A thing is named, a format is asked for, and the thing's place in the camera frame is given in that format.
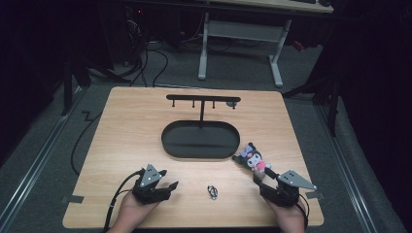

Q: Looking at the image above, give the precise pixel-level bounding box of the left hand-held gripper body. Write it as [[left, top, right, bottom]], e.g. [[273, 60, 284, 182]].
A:
[[131, 163, 171, 205]]

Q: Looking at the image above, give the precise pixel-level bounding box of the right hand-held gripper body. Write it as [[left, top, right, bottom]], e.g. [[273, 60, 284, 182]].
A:
[[258, 169, 318, 208]]

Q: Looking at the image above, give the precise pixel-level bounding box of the black plush toy keychain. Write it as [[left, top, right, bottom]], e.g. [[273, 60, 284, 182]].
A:
[[231, 142, 273, 179]]

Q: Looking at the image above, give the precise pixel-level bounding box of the small metal keychain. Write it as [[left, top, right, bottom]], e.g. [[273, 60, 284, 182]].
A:
[[207, 184, 219, 201]]

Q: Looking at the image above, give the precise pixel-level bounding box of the black key rack with tray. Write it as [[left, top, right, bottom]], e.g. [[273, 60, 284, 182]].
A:
[[160, 93, 242, 160]]

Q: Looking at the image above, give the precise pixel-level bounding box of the person's right hand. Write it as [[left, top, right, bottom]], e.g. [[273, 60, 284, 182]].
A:
[[263, 197, 307, 233]]

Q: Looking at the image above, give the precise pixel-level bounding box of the person's left hand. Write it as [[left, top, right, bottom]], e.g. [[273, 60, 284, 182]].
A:
[[113, 191, 159, 229]]

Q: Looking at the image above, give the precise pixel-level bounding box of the black tripod stand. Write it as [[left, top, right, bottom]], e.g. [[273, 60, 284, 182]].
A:
[[281, 73, 342, 137]]

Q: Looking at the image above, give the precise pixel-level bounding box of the black metal stand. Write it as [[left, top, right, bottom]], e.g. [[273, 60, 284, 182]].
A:
[[61, 54, 92, 117]]

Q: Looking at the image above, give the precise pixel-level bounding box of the dark computer tower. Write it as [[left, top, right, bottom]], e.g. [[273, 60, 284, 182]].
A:
[[124, 5, 148, 66]]

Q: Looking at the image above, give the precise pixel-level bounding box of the desk with white legs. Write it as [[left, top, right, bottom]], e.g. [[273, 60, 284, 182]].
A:
[[193, 0, 334, 88]]

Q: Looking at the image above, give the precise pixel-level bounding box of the right hand-held gripper cable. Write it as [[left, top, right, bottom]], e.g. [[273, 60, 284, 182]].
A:
[[297, 193, 311, 229]]

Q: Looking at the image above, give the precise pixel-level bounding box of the hand-held gripper cable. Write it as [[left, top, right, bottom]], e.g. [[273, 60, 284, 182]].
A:
[[102, 169, 145, 233], [297, 193, 311, 229]]

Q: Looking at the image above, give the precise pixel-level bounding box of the left hand-held gripper cable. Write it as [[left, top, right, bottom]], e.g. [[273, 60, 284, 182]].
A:
[[102, 169, 145, 233]]

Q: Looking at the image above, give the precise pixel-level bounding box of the metal floor rail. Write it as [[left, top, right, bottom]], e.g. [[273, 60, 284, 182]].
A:
[[315, 104, 379, 233], [0, 85, 84, 227]]

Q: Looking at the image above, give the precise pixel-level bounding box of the black floor cable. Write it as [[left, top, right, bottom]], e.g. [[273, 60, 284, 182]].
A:
[[70, 111, 103, 178]]

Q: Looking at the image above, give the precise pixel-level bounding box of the bundle of black cables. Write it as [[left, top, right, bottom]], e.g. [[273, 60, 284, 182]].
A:
[[127, 41, 170, 88]]

